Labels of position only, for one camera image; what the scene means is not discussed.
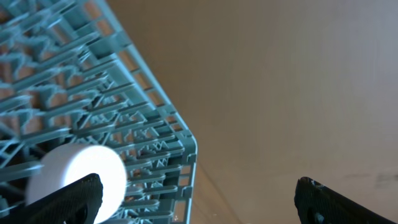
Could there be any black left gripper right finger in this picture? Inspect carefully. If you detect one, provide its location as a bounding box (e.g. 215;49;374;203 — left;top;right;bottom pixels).
294;177;396;224

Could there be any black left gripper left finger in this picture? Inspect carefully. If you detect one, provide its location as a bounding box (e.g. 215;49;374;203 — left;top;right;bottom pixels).
1;173;103;224

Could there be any pink bowl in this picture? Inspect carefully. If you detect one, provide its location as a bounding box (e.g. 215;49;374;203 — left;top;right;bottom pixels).
25;144;127;223

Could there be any grey plastic dish rack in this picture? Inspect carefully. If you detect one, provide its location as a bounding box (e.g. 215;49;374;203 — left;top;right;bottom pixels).
1;0;197;223

